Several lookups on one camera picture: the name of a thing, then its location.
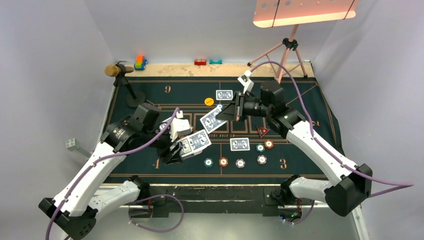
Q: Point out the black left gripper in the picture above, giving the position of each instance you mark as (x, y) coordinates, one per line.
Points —
(168, 155)

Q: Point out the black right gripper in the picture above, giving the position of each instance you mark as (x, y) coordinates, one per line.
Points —
(235, 110)

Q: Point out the dealt card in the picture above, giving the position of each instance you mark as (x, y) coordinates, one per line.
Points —
(239, 144)
(224, 95)

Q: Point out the blue playing card deck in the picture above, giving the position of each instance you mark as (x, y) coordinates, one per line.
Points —
(194, 144)

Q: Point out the playing card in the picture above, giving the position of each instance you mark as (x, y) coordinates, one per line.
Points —
(209, 121)

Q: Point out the blue green chip stack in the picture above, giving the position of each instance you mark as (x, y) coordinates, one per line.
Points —
(208, 162)

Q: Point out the orange chip stack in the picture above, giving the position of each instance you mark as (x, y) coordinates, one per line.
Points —
(223, 162)

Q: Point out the brown white chip stack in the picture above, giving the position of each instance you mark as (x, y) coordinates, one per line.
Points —
(240, 163)

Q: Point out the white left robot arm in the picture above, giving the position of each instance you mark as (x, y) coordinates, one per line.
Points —
(131, 134)

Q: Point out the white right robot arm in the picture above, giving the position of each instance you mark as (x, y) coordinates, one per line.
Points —
(294, 127)

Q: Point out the red triangle marker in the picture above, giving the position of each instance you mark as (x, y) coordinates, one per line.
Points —
(262, 131)

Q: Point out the yellow dealer button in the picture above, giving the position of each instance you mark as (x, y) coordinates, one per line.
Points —
(209, 101)

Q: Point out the dark green poker mat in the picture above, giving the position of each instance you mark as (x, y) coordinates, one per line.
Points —
(188, 94)

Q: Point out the teal toy block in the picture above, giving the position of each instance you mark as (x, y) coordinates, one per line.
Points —
(215, 61)

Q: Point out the red toy block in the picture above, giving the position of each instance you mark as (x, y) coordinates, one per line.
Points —
(200, 62)

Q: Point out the gold microphone on stand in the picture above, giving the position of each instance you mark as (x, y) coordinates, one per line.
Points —
(119, 71)

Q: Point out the pink music stand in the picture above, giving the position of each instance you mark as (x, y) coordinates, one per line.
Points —
(279, 13)

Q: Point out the orange blue toy car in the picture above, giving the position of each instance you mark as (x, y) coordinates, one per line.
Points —
(140, 63)

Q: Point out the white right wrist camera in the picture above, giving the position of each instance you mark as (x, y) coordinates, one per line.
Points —
(245, 80)

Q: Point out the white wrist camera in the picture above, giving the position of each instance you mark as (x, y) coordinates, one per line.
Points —
(245, 80)
(180, 127)

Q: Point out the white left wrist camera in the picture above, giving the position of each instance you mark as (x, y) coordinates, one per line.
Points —
(180, 127)

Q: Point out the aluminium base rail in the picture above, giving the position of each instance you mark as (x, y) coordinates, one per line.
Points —
(232, 190)

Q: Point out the grey lego brick handle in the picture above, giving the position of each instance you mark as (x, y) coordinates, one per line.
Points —
(74, 145)

